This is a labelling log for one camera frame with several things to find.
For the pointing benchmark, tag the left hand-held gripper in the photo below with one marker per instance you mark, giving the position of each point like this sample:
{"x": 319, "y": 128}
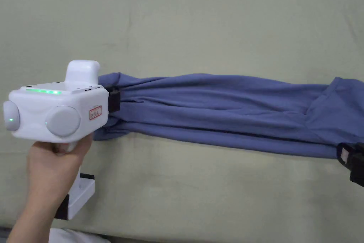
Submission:
{"x": 57, "y": 103}

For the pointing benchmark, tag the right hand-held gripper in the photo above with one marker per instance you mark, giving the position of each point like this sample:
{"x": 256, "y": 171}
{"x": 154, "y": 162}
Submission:
{"x": 357, "y": 171}

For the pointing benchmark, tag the person's left hand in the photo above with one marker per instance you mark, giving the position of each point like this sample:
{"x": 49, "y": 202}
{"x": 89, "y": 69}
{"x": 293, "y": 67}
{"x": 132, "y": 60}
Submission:
{"x": 54, "y": 169}

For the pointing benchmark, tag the person's left forearm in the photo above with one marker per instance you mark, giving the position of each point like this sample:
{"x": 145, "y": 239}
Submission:
{"x": 31, "y": 220}

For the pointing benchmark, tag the person's body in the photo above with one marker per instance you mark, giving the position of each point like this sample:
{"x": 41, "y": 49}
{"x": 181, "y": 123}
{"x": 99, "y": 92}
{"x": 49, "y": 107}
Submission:
{"x": 79, "y": 236}

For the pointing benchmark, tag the bed with pale green sheet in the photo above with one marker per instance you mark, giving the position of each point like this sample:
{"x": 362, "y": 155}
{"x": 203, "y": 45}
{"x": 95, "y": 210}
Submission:
{"x": 182, "y": 21}

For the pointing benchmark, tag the dark blue shirt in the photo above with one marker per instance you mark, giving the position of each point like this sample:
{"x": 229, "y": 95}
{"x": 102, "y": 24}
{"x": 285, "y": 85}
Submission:
{"x": 216, "y": 106}

